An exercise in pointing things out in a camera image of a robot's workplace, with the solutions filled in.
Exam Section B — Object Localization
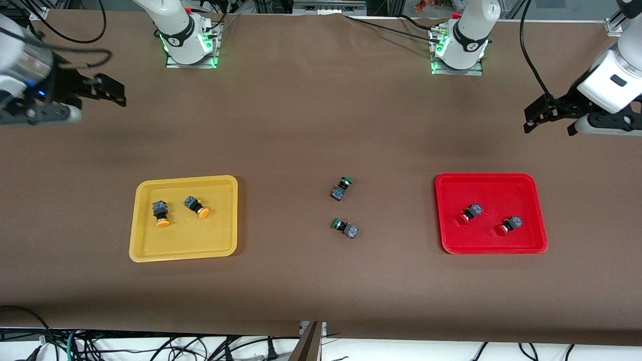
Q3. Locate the black cable across table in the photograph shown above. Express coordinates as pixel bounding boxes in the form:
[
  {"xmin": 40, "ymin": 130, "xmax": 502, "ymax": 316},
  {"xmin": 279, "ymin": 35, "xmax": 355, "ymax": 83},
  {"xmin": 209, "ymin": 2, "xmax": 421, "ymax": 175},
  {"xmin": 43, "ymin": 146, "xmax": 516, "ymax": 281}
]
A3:
[{"xmin": 344, "ymin": 14, "xmax": 444, "ymax": 46}]

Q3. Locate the teal cable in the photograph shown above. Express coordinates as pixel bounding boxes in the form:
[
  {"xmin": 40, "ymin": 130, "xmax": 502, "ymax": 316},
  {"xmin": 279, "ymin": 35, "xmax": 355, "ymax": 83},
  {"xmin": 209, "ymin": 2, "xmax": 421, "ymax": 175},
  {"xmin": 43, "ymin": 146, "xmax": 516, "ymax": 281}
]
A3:
[{"xmin": 67, "ymin": 328, "xmax": 82, "ymax": 361}]

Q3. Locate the yellow plastic tray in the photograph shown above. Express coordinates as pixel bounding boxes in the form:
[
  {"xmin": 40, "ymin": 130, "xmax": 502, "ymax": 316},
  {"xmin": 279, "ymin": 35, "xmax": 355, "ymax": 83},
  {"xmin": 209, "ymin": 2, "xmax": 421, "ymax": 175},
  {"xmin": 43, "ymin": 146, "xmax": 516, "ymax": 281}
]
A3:
[{"xmin": 129, "ymin": 174, "xmax": 239, "ymax": 263}]

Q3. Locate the red plastic tray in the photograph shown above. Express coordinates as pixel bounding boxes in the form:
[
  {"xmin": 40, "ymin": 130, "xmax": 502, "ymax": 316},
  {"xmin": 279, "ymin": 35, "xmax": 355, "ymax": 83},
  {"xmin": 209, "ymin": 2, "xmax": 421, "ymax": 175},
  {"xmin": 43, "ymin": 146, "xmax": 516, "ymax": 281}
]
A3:
[{"xmin": 434, "ymin": 173, "xmax": 549, "ymax": 255}]

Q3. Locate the brown table cover mat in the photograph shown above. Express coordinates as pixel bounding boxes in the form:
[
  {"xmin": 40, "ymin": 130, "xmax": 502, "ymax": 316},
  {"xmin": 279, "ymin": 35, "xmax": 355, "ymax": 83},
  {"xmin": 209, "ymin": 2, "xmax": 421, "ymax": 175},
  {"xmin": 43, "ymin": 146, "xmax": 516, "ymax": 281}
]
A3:
[{"xmin": 0, "ymin": 9, "xmax": 642, "ymax": 346}]

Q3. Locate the green mushroom push button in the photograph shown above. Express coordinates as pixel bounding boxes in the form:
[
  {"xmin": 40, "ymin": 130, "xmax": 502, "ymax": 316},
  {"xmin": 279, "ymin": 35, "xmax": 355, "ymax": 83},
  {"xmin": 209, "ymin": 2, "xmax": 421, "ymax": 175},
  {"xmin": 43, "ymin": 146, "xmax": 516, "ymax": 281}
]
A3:
[
  {"xmin": 332, "ymin": 218, "xmax": 359, "ymax": 240},
  {"xmin": 330, "ymin": 176, "xmax": 353, "ymax": 202}
]

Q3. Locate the thin black looped cable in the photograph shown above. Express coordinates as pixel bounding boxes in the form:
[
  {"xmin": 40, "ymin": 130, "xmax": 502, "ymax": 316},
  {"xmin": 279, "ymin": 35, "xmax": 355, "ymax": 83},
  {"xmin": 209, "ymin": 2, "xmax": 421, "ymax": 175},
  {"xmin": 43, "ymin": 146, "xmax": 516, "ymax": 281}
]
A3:
[{"xmin": 10, "ymin": 0, "xmax": 107, "ymax": 45}]

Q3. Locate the grey metal table beam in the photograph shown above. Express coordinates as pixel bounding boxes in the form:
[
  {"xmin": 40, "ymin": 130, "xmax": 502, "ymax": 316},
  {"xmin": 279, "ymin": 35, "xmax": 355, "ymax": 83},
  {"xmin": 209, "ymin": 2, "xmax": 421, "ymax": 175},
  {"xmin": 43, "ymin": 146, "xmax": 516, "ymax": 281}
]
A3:
[{"xmin": 288, "ymin": 321, "xmax": 328, "ymax": 361}]

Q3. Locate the black arched floor cable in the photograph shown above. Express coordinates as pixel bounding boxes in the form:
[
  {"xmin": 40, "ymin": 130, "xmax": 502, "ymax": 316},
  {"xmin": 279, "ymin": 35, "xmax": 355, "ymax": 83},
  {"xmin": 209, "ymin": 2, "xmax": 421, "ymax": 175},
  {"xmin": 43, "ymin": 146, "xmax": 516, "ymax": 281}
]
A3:
[{"xmin": 0, "ymin": 305, "xmax": 51, "ymax": 346}]

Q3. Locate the yellow mushroom push button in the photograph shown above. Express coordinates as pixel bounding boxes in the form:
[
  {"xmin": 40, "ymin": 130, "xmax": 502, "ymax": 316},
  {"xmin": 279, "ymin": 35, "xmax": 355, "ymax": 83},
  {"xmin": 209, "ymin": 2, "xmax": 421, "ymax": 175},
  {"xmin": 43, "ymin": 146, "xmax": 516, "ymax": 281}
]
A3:
[
  {"xmin": 183, "ymin": 196, "xmax": 210, "ymax": 219},
  {"xmin": 151, "ymin": 200, "xmax": 171, "ymax": 229}
]

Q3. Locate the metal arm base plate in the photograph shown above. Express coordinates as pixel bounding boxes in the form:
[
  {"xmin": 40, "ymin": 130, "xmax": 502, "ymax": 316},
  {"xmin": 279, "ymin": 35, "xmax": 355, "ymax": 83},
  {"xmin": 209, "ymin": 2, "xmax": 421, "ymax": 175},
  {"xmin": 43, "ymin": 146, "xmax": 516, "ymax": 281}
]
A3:
[
  {"xmin": 166, "ymin": 50, "xmax": 220, "ymax": 69},
  {"xmin": 430, "ymin": 59, "xmax": 485, "ymax": 77}
]

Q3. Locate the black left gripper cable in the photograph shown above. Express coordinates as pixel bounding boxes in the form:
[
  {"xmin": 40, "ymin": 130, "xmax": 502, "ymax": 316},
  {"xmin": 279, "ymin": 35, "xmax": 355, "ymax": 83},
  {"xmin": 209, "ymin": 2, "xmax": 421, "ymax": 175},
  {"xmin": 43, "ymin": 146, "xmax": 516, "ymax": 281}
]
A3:
[{"xmin": 520, "ymin": 0, "xmax": 562, "ymax": 101}]

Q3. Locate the thick black sleeved cable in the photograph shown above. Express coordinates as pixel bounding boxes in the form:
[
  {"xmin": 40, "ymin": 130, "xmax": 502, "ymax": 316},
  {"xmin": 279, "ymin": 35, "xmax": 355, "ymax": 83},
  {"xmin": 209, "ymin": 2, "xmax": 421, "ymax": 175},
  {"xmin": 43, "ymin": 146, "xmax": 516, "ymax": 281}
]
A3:
[{"xmin": 48, "ymin": 48, "xmax": 113, "ymax": 69}]

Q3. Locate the red mushroom push button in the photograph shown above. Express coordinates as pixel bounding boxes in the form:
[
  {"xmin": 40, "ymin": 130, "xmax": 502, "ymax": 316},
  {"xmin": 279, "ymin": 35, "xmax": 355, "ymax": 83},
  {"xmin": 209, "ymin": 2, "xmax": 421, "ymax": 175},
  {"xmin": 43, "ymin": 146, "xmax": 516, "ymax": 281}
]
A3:
[
  {"xmin": 494, "ymin": 216, "xmax": 523, "ymax": 237},
  {"xmin": 455, "ymin": 203, "xmax": 484, "ymax": 225}
]

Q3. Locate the aluminium frame profile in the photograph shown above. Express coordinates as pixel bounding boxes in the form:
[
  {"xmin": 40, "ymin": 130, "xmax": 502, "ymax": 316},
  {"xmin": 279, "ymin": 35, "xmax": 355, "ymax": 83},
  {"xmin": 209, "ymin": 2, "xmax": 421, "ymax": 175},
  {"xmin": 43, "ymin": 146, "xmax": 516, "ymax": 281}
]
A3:
[{"xmin": 293, "ymin": 0, "xmax": 367, "ymax": 16}]

